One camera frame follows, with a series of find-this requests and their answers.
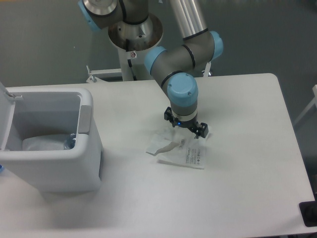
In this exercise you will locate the white pedestal base frame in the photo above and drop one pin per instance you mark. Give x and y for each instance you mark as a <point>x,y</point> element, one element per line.
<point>115,75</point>

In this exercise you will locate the blue object at left edge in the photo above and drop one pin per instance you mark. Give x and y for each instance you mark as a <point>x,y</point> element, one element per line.
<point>1,169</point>

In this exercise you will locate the white plastic wrapper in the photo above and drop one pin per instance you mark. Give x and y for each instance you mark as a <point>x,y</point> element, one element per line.
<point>179,147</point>

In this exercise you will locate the white trash inside can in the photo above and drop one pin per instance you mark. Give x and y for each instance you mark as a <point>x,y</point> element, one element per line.
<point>44,143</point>

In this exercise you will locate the black object at table edge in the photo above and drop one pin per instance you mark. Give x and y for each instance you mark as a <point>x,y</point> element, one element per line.
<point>309,213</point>

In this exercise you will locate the clear plastic water bottle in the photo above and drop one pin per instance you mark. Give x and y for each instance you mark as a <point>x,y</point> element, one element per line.
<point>70,141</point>

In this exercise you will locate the white furniture piece at right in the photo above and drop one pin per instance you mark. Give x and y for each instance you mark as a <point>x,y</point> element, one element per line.
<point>308,110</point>

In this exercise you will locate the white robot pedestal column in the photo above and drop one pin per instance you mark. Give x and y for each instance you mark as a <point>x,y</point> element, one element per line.
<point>133,42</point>

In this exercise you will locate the white open trash can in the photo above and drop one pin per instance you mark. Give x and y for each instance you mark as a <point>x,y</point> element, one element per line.
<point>27,112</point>

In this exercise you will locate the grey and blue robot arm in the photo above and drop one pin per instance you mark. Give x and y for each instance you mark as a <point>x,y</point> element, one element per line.
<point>170,69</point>

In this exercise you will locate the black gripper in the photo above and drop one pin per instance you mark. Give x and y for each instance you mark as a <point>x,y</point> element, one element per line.
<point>189,122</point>

